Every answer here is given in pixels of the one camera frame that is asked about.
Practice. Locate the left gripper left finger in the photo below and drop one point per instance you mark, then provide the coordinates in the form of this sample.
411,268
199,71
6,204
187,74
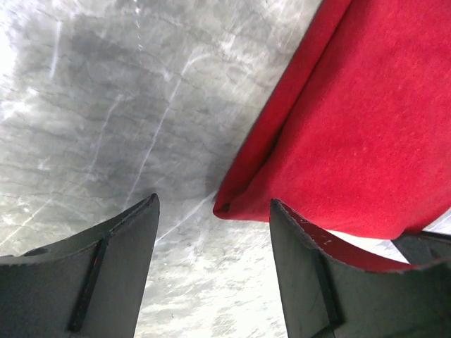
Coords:
90,284

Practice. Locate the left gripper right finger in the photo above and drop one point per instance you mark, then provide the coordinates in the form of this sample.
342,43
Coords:
331,288

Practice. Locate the red t shirt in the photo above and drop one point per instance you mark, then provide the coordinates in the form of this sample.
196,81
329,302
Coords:
356,135

